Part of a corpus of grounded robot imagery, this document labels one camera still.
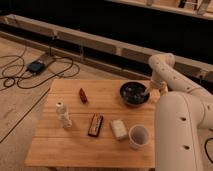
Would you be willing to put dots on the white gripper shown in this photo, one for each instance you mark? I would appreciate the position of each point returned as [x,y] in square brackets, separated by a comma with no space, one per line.
[152,85]

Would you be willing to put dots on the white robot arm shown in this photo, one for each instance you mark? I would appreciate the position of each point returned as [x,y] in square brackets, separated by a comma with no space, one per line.
[183,107]

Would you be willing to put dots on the dark round bowl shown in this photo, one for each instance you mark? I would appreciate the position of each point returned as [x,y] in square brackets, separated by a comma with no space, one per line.
[132,94]

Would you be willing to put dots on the white paper cup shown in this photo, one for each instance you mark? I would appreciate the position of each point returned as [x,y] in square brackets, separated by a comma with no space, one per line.
[138,136]

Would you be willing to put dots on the white rectangular block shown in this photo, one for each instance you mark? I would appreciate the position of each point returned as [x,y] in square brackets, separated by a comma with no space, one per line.
[118,128]

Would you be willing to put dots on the small red brown object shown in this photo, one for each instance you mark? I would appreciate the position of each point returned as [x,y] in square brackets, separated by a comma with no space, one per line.
[82,96]

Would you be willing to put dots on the wooden table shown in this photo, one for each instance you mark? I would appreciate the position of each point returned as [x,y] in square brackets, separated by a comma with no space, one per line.
[55,146]

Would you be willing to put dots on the long wooden rail frame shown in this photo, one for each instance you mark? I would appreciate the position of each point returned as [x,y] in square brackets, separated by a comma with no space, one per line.
[134,52]

